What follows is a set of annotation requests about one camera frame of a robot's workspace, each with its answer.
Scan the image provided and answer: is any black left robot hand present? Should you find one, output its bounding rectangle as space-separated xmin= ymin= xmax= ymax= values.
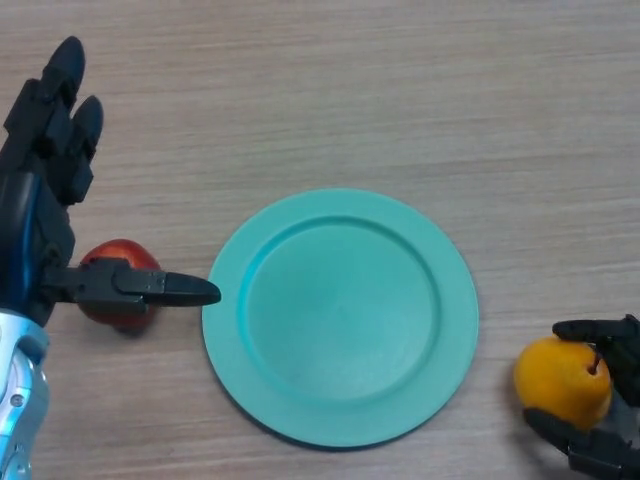
xmin=0 ymin=35 xmax=222 ymax=329

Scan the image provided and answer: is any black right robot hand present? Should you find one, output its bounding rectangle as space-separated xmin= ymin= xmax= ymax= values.
xmin=522 ymin=313 xmax=640 ymax=480

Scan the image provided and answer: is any red apple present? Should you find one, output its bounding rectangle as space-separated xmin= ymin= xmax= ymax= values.
xmin=77 ymin=239 xmax=164 ymax=334

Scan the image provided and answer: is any green round plate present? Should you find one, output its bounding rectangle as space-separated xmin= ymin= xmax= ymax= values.
xmin=201 ymin=188 xmax=480 ymax=448

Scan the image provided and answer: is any yellow pear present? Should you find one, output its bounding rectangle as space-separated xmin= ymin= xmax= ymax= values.
xmin=513 ymin=335 xmax=613 ymax=432

